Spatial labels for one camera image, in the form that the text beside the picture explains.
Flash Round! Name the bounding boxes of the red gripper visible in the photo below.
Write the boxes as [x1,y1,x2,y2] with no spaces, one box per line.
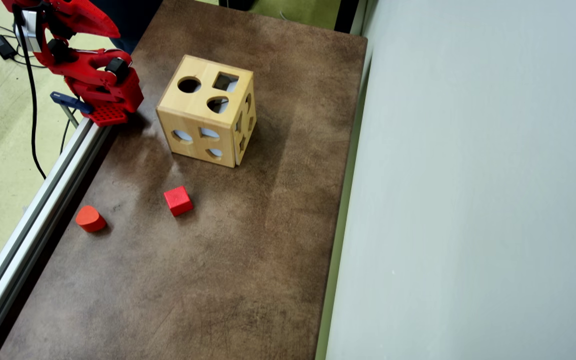
[0,0,122,39]

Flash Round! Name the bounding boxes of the red wooden cube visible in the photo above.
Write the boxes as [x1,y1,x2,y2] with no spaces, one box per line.
[163,185,194,217]

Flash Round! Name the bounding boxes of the wooden shape sorter box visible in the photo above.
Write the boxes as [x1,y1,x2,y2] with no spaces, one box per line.
[156,54,258,169]

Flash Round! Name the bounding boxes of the dark blue trouser leg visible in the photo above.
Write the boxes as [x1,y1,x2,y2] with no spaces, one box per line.
[90,0,165,55]

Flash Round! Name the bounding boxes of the blue bar clamp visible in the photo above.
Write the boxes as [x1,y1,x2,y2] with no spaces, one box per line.
[50,91,94,129]

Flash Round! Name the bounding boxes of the black power adapter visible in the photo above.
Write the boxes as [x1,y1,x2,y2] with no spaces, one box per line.
[0,34,18,61]

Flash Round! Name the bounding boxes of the black object on floor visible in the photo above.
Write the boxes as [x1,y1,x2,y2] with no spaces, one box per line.
[218,0,259,12]

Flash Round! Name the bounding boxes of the red rounded wooden block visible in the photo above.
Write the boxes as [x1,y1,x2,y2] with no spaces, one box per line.
[75,205,108,233]

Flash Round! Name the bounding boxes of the brown table mat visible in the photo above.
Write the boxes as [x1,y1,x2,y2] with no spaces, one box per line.
[0,0,369,360]

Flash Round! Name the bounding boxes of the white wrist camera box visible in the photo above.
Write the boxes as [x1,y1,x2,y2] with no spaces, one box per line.
[17,9,44,52]

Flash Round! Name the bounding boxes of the black camera cable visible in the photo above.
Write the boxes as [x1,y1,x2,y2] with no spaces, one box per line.
[13,5,49,180]

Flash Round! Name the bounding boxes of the aluminium profile rail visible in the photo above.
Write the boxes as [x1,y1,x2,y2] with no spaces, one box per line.
[0,117,114,360]

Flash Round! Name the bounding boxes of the black post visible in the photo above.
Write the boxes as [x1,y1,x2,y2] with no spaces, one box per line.
[334,0,360,34]

